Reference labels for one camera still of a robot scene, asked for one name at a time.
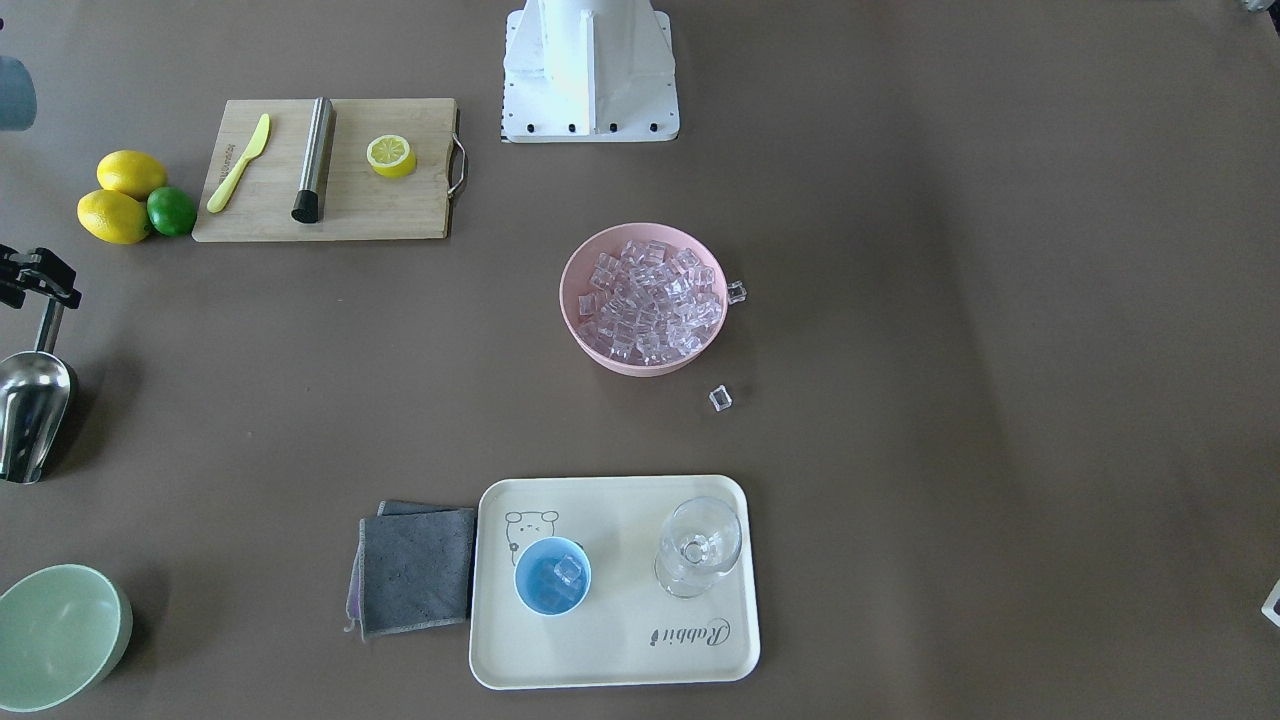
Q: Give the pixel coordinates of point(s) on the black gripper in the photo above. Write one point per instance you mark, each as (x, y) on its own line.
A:
(38, 276)

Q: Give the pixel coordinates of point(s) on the steel ice scoop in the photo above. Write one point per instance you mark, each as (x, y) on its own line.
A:
(38, 388)

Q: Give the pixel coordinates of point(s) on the light blue cup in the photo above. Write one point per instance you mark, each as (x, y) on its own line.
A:
(534, 582)

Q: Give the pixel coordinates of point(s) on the ice cube in cup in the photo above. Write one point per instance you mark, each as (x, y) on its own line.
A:
(570, 573)

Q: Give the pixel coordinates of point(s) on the pink ice bowl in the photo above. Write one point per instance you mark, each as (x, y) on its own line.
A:
(610, 240)

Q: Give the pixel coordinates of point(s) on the clear ice cubes pile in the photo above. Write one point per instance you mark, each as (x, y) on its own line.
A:
(648, 304)

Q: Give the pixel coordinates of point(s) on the loose ice cube on table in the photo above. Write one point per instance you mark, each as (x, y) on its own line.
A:
(720, 398)

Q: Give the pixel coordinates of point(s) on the loose ice cube near bowl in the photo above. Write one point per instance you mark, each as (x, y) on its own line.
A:
(736, 292)

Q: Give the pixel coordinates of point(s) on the lower yellow lemon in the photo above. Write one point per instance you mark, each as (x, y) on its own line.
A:
(114, 217)

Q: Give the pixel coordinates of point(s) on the yellow lemon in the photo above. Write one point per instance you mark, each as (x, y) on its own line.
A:
(114, 217)
(134, 173)

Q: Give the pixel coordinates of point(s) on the upper yellow lemon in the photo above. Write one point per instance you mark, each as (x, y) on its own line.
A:
(134, 173)

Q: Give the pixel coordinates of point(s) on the green lime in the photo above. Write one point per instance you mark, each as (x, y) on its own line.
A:
(171, 211)

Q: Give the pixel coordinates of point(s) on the yellow plastic knife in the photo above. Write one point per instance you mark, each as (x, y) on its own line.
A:
(223, 193)

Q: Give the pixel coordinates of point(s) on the steel muddler black tip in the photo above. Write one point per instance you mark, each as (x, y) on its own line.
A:
(310, 196)

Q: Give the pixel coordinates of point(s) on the bamboo cutting board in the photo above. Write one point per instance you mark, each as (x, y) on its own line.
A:
(358, 204)

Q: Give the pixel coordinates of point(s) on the mint green bowl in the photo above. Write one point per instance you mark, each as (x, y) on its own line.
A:
(63, 629)

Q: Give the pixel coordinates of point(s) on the half lemon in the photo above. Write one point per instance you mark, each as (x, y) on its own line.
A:
(391, 156)

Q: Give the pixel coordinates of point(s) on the grey folded cloth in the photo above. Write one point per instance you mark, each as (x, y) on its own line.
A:
(413, 568)

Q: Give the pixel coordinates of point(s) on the cream rabbit tray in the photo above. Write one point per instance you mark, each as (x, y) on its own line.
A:
(628, 630)

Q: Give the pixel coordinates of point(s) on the clear wine glass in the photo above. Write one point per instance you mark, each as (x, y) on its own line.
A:
(699, 545)

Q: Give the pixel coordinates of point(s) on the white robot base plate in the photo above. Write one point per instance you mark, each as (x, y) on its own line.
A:
(589, 72)

